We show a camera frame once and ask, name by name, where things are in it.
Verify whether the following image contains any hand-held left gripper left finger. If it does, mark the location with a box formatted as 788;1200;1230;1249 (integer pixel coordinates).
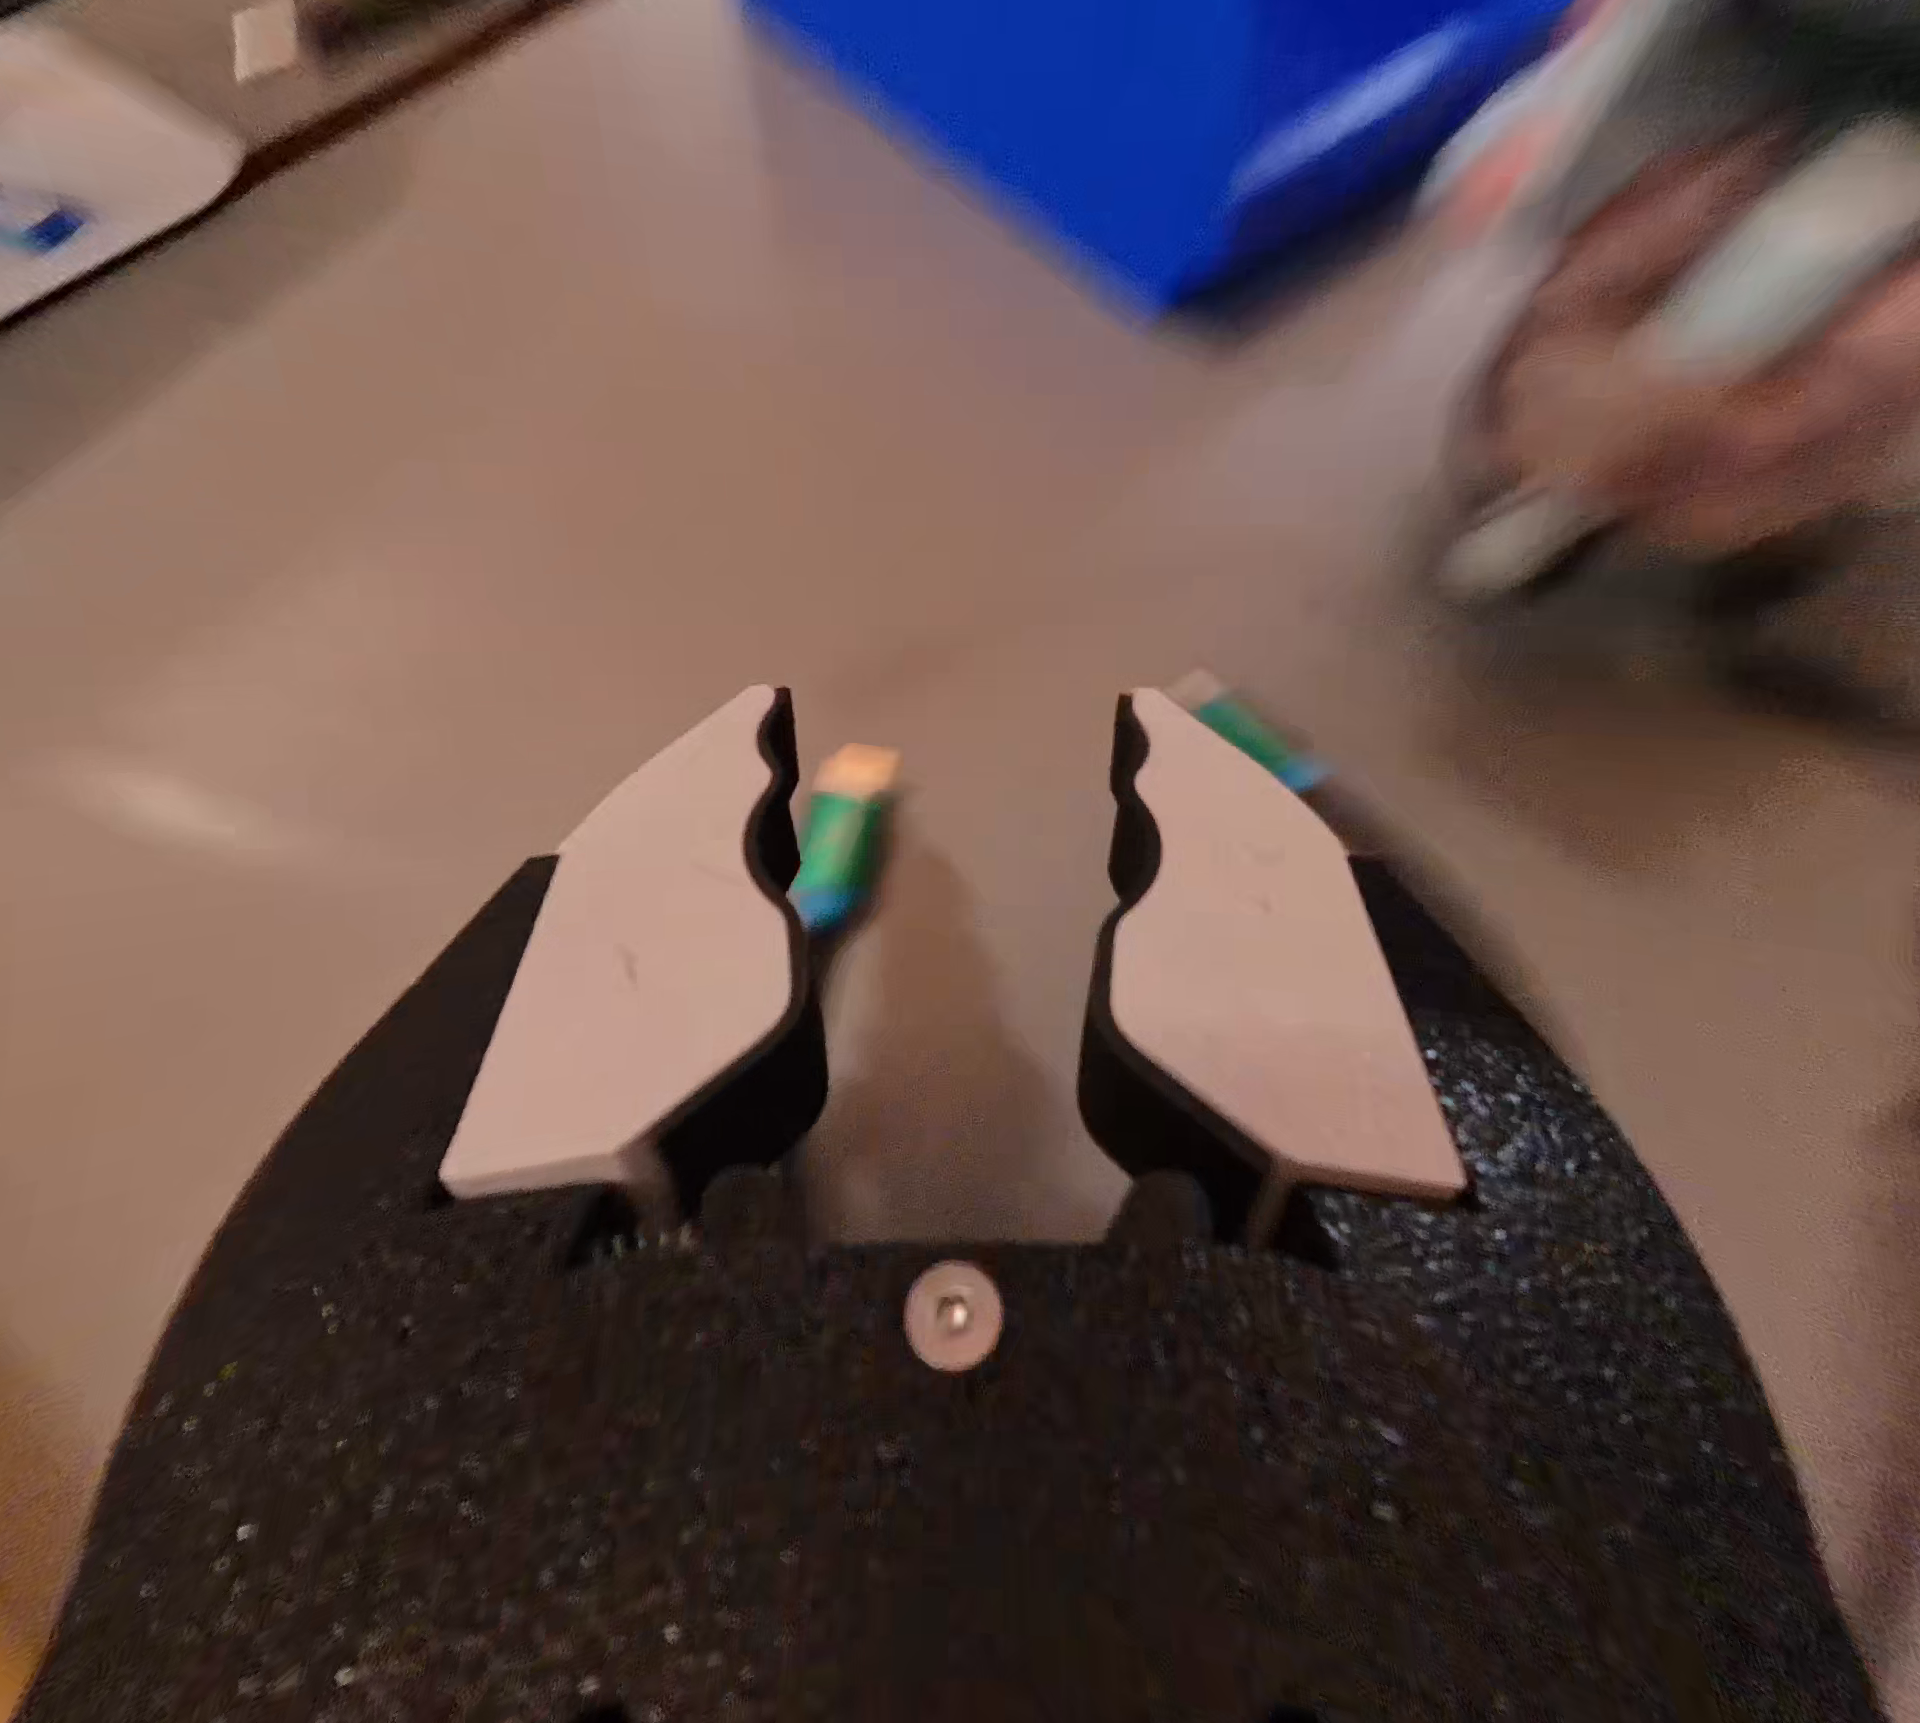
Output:
436;684;830;1224

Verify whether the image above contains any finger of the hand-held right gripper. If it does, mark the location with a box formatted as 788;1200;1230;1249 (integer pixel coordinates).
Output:
1422;469;1641;607

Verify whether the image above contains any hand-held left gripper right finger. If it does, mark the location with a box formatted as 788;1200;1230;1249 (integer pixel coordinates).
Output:
1077;684;1471;1253

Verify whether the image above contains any person's right hand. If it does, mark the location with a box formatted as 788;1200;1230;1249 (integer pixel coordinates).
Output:
1476;148;1920;558

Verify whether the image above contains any blue plastic bin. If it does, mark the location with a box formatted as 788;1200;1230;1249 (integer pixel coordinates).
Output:
686;0;1680;318

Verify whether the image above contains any white rounded board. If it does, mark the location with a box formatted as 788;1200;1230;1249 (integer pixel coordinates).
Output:
0;24;244;319

